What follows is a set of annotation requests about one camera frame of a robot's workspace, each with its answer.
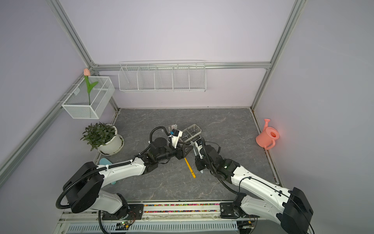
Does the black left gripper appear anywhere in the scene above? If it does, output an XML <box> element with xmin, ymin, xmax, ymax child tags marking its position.
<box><xmin>157</xmin><ymin>141</ymin><xmax>194</xmax><ymax>162</ymax></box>

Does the white toothbrush holder caddy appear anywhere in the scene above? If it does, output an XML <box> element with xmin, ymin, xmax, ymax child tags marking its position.
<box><xmin>182</xmin><ymin>124</ymin><xmax>202</xmax><ymax>143</ymax></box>

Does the teal thin toothbrush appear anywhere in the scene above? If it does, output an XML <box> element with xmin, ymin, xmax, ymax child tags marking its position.
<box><xmin>190</xmin><ymin>140</ymin><xmax>204</xmax><ymax>174</ymax></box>

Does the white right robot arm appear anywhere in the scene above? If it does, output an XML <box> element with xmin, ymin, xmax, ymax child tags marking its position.
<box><xmin>195</xmin><ymin>145</ymin><xmax>315</xmax><ymax>234</ymax></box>

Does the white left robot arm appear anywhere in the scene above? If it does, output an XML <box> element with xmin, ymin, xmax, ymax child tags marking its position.
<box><xmin>56</xmin><ymin>137</ymin><xmax>193</xmax><ymax>217</ymax></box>

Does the yellow toothbrush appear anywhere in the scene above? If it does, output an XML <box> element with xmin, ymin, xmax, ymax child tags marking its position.
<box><xmin>184</xmin><ymin>158</ymin><xmax>196</xmax><ymax>178</ymax></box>

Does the pink watering can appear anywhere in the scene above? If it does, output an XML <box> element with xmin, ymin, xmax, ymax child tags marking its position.
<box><xmin>256</xmin><ymin>119</ymin><xmax>280</xmax><ymax>150</ymax></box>

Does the potted green plant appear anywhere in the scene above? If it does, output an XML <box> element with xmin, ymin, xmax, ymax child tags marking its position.
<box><xmin>80</xmin><ymin>122</ymin><xmax>124</xmax><ymax>156</ymax></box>

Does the teal garden trowel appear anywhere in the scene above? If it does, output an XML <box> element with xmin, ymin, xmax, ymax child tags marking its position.
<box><xmin>98</xmin><ymin>157</ymin><xmax>117</xmax><ymax>185</ymax></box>

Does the white mesh basket small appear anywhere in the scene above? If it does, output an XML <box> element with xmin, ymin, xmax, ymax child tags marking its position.
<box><xmin>61</xmin><ymin>76</ymin><xmax>115</xmax><ymax>120</ymax></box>

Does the pink artificial tulip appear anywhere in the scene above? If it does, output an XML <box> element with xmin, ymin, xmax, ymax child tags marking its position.
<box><xmin>83</xmin><ymin>68</ymin><xmax>98</xmax><ymax>105</ymax></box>

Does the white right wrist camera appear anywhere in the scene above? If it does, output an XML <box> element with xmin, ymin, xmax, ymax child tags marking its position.
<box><xmin>194</xmin><ymin>137</ymin><xmax>204</xmax><ymax>159</ymax></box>

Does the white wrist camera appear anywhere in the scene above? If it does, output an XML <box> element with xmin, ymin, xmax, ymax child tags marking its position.
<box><xmin>170</xmin><ymin>129</ymin><xmax>183</xmax><ymax>149</ymax></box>
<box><xmin>194</xmin><ymin>137</ymin><xmax>204</xmax><ymax>159</ymax></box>

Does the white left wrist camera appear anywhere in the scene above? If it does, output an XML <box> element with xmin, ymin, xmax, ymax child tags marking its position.
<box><xmin>170</xmin><ymin>129</ymin><xmax>183</xmax><ymax>149</ymax></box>

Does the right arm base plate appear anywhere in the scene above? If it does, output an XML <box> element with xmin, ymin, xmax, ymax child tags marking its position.
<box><xmin>220</xmin><ymin>202</ymin><xmax>250</xmax><ymax>219</ymax></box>

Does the white vented cable duct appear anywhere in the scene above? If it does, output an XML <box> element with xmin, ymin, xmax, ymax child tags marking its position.
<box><xmin>64</xmin><ymin>220</ymin><xmax>239</xmax><ymax>234</ymax></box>

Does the white wire basket long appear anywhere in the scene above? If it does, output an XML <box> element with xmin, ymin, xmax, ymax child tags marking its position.
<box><xmin>118</xmin><ymin>60</ymin><xmax>206</xmax><ymax>92</ymax></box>

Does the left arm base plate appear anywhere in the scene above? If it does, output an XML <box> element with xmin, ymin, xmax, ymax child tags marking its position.
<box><xmin>102</xmin><ymin>203</ymin><xmax>144</xmax><ymax>220</ymax></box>

